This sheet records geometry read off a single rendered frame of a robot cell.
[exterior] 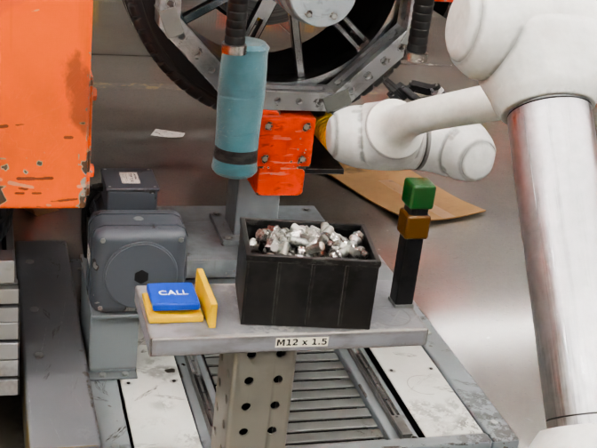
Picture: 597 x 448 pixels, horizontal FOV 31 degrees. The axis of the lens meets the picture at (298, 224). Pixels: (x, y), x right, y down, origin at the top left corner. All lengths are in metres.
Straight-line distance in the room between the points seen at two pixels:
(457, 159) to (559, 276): 0.64
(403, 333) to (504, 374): 0.88
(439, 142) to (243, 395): 0.55
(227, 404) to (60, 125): 0.51
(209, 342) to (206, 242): 0.85
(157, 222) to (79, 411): 0.37
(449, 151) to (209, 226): 0.81
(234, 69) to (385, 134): 0.36
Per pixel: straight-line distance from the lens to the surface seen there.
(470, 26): 1.29
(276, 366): 1.66
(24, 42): 1.69
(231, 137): 2.03
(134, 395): 2.11
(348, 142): 1.79
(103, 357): 2.15
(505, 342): 2.65
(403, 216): 1.66
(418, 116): 1.71
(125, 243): 1.99
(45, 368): 2.09
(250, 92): 2.00
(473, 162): 1.84
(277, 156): 2.19
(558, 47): 1.29
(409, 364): 2.32
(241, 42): 1.88
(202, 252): 2.35
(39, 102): 1.71
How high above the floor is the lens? 1.22
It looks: 23 degrees down
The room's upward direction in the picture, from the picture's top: 7 degrees clockwise
